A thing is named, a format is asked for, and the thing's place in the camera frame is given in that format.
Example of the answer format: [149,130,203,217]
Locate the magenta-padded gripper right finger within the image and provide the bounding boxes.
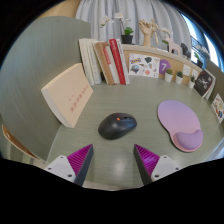
[133,143,183,186]

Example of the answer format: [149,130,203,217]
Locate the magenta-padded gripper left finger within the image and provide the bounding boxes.
[44,143,95,188]

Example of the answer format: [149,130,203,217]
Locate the black computer mouse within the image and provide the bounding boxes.
[97,112,138,141]

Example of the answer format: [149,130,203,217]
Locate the purple mouse pad with wrist rest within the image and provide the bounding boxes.
[157,99,205,153]

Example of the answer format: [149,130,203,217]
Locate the beige book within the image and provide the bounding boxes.
[40,62,95,129]

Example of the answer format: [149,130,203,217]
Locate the colourful sticker card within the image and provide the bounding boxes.
[211,93,224,124]

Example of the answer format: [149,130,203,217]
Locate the small potted green plant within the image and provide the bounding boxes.
[188,76,196,90]
[164,68,174,83]
[175,70,184,86]

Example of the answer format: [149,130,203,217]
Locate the black book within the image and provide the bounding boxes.
[193,69,215,98]

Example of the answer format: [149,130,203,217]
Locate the round purple sign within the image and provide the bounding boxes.
[158,59,172,76]

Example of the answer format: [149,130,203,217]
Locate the white sticker sheet card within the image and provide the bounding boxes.
[128,53,162,79]

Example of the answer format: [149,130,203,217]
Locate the grey-green desk partition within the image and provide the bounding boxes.
[203,59,224,101]
[0,15,93,161]

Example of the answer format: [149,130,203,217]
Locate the white books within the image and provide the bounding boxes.
[78,37,103,87]

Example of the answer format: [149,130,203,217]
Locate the tan book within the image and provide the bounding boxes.
[93,40,116,85]

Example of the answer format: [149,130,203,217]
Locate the small red and white book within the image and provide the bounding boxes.
[102,44,120,85]

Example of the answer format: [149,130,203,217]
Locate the wooden desk shelf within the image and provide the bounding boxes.
[121,43,209,84]

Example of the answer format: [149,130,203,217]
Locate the black horse figure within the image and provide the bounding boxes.
[180,42,192,59]

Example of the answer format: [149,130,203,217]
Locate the pink horse figure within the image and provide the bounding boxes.
[167,37,183,57]

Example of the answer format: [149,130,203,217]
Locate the window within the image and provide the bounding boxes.
[181,13,224,73]

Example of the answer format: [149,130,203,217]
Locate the white orchid flowers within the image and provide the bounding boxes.
[159,26,173,46]

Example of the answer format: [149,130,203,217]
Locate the wooden hand model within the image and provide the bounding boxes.
[138,18,153,48]

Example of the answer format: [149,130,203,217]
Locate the grey curtain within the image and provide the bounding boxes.
[75,0,193,51]

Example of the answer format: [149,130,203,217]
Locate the white wall socket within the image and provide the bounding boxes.
[182,64,193,77]
[191,68,200,81]

